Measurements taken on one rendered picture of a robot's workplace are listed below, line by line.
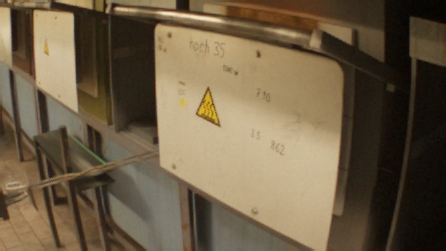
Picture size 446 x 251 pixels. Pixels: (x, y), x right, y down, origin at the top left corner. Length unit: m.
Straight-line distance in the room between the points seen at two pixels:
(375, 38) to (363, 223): 0.41
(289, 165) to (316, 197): 0.09
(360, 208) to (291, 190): 0.17
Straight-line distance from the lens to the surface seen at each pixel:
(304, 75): 0.94
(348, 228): 1.13
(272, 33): 0.82
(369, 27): 0.97
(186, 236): 1.72
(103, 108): 2.01
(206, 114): 1.20
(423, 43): 0.88
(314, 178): 0.98
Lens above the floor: 1.52
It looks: 20 degrees down
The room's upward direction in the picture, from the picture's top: 1 degrees counter-clockwise
